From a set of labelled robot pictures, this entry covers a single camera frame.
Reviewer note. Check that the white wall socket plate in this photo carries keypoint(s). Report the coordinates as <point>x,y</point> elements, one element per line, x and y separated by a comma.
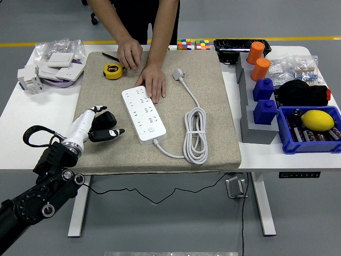
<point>69,73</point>

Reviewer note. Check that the person's right forearm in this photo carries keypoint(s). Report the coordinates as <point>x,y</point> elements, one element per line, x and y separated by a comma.
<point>112,18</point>

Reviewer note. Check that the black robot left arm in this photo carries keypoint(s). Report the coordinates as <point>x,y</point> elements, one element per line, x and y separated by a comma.
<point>53,192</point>

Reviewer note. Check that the blue plastic bin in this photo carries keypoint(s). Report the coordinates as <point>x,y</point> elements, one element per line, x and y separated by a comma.
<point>306,148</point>

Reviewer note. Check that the yellow lemon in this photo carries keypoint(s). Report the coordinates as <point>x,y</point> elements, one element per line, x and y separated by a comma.
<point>317,120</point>

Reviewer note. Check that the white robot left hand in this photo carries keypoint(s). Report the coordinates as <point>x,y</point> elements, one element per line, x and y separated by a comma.
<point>78,128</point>

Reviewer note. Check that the white plastic plate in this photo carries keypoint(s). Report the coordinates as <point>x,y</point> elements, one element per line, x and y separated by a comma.
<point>48,71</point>

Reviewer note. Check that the black office chair base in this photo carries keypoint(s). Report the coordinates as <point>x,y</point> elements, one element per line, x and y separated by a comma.
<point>94,19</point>

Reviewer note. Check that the white terminal block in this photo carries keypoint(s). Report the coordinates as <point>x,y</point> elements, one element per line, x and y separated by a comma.
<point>29,80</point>

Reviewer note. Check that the grey stepped block stand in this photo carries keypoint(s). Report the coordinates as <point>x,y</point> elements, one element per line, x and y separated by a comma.
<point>255,133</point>

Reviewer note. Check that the white power strip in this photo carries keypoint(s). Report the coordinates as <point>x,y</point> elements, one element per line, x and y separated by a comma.
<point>144,117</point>

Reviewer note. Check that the dark cylindrical battery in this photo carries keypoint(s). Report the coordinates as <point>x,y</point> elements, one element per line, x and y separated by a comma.
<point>297,134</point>
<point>309,135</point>
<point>323,137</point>
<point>335,132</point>

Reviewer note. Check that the black glossy tray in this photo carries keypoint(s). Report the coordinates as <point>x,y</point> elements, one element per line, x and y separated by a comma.
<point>234,45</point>

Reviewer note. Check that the yellow tape measure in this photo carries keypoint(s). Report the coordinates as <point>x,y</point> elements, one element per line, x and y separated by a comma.
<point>112,71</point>

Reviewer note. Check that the person's right hand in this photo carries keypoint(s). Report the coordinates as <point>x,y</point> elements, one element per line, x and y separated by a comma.
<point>129,53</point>

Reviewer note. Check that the person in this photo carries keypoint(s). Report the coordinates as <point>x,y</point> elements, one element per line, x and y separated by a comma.
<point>141,16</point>

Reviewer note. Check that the silver metal hook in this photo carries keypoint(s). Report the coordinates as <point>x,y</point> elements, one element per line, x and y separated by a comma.
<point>235,188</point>

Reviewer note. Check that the clear bag of white parts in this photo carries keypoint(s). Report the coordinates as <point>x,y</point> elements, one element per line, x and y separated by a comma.
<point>278,70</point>

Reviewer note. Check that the clear bag of small parts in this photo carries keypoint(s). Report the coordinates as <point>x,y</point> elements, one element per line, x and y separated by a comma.
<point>61,46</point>

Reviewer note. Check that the black cloth bundle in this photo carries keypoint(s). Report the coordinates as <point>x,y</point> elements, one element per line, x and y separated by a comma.
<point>301,93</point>

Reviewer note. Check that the grey-brown fabric mat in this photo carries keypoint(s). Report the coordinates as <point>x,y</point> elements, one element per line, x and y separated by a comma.
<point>213,106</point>

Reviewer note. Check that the black table control panel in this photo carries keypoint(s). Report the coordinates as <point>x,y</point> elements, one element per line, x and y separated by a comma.
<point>299,175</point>

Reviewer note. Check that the white table leg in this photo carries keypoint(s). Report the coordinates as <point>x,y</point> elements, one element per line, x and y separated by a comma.
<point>263,208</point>
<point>78,213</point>

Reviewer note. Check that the black round knob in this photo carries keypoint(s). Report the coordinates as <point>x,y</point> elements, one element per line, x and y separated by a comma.
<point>296,114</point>

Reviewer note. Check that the blue plastic block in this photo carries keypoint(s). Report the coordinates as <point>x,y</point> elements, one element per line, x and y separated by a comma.
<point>265,113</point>
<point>263,90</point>

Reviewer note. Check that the clear bag of resistors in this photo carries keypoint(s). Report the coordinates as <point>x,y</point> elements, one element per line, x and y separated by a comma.
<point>306,70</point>

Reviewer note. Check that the white wall switch plate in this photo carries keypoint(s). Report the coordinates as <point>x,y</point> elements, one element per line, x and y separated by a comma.
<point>60,59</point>

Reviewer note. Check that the orange plastic cup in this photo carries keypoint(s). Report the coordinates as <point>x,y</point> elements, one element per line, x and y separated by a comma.
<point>255,53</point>
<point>260,70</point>

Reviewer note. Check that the black stand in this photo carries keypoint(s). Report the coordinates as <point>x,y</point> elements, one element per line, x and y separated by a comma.
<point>229,57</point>

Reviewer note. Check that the person's left hand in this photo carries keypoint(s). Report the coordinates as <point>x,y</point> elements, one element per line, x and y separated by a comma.
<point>154,80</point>

